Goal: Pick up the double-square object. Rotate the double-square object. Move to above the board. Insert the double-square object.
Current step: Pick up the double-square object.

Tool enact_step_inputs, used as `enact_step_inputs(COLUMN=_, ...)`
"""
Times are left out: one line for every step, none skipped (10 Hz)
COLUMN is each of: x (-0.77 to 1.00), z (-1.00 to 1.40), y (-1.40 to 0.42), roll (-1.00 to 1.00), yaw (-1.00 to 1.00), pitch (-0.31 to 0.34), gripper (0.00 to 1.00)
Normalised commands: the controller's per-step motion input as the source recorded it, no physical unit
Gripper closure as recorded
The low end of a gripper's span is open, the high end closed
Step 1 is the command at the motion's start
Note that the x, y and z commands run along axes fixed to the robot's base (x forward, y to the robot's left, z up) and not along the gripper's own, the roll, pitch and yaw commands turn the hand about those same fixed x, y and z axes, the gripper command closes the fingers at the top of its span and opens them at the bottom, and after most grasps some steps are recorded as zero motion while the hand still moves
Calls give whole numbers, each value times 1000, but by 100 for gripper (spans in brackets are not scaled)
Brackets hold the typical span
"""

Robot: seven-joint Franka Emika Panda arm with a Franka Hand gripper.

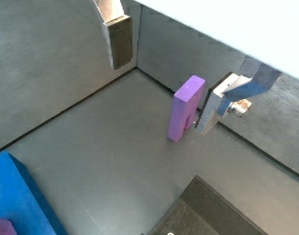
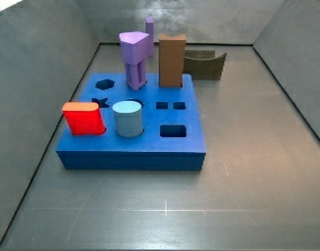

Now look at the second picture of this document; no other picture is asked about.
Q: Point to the red rounded block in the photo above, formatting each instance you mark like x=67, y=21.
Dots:
x=83, y=118

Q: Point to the light blue cylinder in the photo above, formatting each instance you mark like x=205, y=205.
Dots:
x=127, y=118

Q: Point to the purple pentagon-top peg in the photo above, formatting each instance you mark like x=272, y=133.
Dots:
x=134, y=49

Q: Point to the blue shape-sorter base block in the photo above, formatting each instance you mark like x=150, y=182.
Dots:
x=171, y=142

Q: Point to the brown notched tall block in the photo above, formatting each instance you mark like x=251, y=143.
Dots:
x=171, y=53

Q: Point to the purple double-square object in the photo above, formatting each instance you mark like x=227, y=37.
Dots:
x=150, y=33

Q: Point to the dark grey curved holder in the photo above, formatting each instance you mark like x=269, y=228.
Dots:
x=203, y=65

